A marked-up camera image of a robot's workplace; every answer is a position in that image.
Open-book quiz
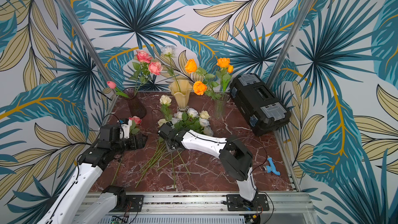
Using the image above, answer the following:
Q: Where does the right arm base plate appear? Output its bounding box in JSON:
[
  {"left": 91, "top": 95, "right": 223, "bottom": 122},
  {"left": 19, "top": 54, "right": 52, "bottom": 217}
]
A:
[{"left": 222, "top": 194, "right": 269, "bottom": 212}]

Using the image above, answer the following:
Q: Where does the clear glass vase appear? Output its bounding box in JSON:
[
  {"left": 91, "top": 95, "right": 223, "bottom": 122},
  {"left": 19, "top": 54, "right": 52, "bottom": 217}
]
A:
[{"left": 215, "top": 93, "right": 229, "bottom": 119}]

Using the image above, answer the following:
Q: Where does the white rose bunch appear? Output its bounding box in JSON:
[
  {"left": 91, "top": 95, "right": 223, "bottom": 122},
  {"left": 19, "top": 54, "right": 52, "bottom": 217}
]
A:
[{"left": 135, "top": 104, "right": 214, "bottom": 187}]

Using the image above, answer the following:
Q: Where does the aluminium front rail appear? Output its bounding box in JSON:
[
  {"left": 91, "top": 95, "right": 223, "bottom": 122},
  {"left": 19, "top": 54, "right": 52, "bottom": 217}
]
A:
[{"left": 77, "top": 192, "right": 319, "bottom": 224}]

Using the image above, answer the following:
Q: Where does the cream yellow fluted vase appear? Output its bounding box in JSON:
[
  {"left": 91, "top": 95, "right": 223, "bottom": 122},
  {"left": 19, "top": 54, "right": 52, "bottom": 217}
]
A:
[{"left": 169, "top": 79, "right": 193, "bottom": 111}]

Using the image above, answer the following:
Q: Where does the cream white rose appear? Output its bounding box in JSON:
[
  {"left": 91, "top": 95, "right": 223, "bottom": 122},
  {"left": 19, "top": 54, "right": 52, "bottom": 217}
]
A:
[{"left": 160, "top": 95, "right": 173, "bottom": 122}]

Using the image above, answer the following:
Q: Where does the pink tulip bud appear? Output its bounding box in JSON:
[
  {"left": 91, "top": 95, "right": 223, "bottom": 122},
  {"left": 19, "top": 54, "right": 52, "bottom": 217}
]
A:
[{"left": 107, "top": 81, "right": 130, "bottom": 99}]

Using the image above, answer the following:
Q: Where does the black plastic toolbox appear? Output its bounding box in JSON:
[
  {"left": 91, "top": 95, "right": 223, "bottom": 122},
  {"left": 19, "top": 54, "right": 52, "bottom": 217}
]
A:
[{"left": 230, "top": 74, "right": 291, "bottom": 136}]

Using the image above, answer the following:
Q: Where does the blue plastic tool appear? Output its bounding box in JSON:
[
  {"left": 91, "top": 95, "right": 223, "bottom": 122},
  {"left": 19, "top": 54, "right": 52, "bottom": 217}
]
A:
[{"left": 264, "top": 157, "right": 280, "bottom": 176}]

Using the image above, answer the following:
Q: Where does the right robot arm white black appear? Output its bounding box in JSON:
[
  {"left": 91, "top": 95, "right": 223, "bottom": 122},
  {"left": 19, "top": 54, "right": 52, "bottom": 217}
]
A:
[{"left": 158, "top": 122, "right": 258, "bottom": 202}]

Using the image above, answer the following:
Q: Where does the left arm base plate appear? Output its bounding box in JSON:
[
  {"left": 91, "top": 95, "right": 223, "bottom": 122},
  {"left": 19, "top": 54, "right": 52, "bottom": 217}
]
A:
[{"left": 110, "top": 195, "right": 144, "bottom": 213}]

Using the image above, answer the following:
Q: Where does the pink rose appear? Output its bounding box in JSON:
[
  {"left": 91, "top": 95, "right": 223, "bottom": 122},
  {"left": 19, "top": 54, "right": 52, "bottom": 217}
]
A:
[
  {"left": 136, "top": 62, "right": 163, "bottom": 90},
  {"left": 110, "top": 116, "right": 143, "bottom": 186},
  {"left": 130, "top": 50, "right": 152, "bottom": 95}
]

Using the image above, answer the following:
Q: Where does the orange rose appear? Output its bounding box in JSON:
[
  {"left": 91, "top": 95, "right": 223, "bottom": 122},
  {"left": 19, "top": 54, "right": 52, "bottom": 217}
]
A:
[
  {"left": 193, "top": 81, "right": 222, "bottom": 100},
  {"left": 184, "top": 59, "right": 215, "bottom": 79},
  {"left": 216, "top": 58, "right": 231, "bottom": 93}
]

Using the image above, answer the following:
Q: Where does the dark purple glass vase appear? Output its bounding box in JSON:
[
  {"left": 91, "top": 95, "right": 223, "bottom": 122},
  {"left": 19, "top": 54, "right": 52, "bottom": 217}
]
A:
[{"left": 123, "top": 88, "right": 147, "bottom": 119}]

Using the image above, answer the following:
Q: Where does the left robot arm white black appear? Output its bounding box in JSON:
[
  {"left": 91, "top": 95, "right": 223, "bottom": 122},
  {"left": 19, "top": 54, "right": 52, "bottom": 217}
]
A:
[{"left": 38, "top": 123, "right": 148, "bottom": 224}]

